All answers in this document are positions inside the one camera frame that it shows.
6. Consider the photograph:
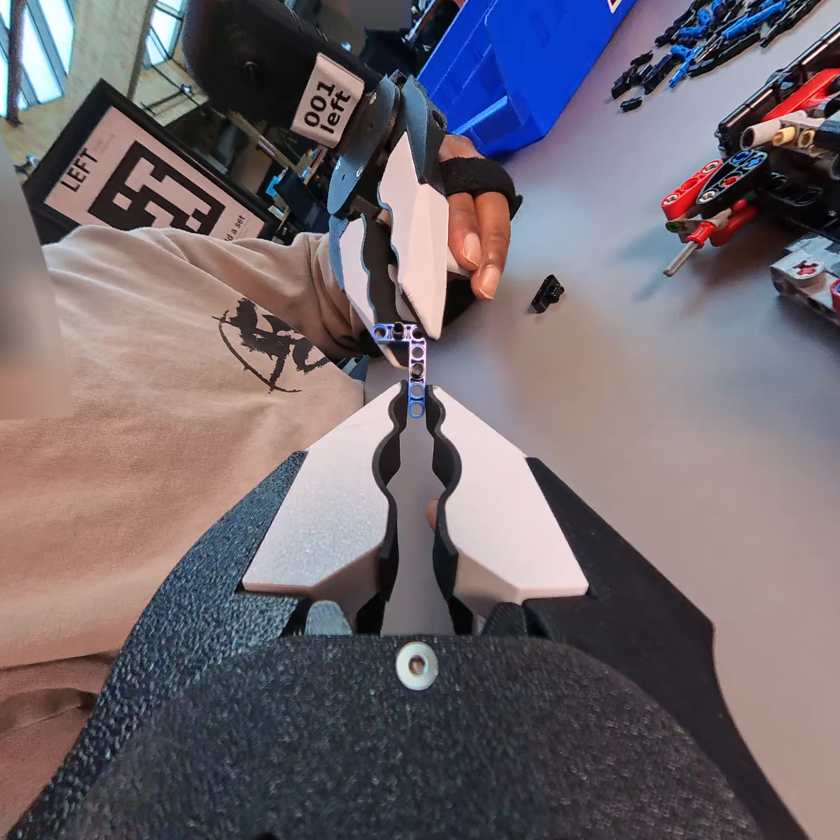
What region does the black lego perpendicular connector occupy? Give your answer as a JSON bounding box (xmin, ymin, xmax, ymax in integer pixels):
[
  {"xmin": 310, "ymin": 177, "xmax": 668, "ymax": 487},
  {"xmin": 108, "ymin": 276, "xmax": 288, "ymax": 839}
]
[{"xmin": 528, "ymin": 274, "xmax": 565, "ymax": 315}]

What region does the pile of black blue pins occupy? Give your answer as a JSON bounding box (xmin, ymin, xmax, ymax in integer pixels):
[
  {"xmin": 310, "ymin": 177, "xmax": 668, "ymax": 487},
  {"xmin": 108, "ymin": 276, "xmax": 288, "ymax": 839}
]
[{"xmin": 610, "ymin": 0, "xmax": 828, "ymax": 109}]

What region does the person's left hand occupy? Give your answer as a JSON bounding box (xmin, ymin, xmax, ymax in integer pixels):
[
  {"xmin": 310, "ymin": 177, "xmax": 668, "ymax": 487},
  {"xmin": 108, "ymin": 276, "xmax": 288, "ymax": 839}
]
[{"xmin": 438, "ymin": 134, "xmax": 514, "ymax": 301}]

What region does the bright window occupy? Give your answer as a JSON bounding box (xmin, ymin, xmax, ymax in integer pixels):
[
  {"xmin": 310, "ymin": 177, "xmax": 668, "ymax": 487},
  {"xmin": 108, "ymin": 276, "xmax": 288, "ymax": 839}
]
[
  {"xmin": 0, "ymin": 0, "xmax": 76, "ymax": 122},
  {"xmin": 141, "ymin": 0, "xmax": 191, "ymax": 70}
]

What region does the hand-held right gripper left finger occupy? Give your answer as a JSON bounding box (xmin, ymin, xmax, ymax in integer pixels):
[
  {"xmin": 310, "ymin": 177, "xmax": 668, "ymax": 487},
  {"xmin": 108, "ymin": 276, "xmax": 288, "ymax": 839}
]
[{"xmin": 241, "ymin": 382, "xmax": 413, "ymax": 634}]

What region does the black framed tag sign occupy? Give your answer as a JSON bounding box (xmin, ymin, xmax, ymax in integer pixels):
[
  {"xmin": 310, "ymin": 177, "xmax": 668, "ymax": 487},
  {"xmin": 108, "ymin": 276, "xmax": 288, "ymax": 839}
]
[{"xmin": 23, "ymin": 79, "xmax": 277, "ymax": 247}]

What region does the lego car model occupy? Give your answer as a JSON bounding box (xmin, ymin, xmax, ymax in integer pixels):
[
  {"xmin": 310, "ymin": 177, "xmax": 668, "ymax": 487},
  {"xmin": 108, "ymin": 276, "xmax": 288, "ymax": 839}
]
[{"xmin": 659, "ymin": 26, "xmax": 840, "ymax": 332}]

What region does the blue L-shaped lego beam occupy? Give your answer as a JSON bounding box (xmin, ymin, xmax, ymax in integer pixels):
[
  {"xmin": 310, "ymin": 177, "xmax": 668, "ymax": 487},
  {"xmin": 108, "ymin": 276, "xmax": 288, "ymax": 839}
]
[{"xmin": 369, "ymin": 322, "xmax": 429, "ymax": 420}]

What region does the blue labelled plastic bin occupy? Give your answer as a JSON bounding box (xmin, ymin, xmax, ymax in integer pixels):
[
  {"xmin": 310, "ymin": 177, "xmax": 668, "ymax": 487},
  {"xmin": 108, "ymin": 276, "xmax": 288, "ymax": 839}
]
[{"xmin": 416, "ymin": 0, "xmax": 641, "ymax": 161}]

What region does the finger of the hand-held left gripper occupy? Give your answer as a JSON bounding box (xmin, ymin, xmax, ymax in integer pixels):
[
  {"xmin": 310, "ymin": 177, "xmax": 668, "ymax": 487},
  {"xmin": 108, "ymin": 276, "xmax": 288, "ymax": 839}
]
[
  {"xmin": 379, "ymin": 133, "xmax": 473, "ymax": 340},
  {"xmin": 338, "ymin": 217, "xmax": 421, "ymax": 368}
]

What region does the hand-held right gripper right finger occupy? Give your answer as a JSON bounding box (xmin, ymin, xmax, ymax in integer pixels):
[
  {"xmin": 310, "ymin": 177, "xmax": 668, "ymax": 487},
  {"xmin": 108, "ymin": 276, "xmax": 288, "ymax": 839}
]
[{"xmin": 423, "ymin": 384, "xmax": 589, "ymax": 636}]

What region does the person's left forearm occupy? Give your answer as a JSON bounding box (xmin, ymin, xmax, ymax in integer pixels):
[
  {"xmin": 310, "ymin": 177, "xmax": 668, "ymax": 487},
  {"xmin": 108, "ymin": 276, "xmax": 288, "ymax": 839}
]
[{"xmin": 42, "ymin": 223, "xmax": 368, "ymax": 362}]

